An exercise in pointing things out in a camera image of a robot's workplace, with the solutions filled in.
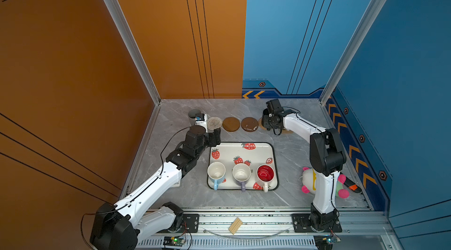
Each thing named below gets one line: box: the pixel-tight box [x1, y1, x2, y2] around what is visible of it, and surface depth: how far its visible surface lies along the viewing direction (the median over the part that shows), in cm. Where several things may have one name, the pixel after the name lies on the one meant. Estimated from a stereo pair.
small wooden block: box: [228, 217, 243, 235], surface depth 74 cm
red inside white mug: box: [256, 164, 275, 193], surface depth 82 cm
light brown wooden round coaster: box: [221, 116, 241, 133], surface depth 108 cm
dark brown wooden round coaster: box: [240, 116, 259, 133], surface depth 108 cm
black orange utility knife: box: [340, 171, 362, 194], surface depth 84 cm
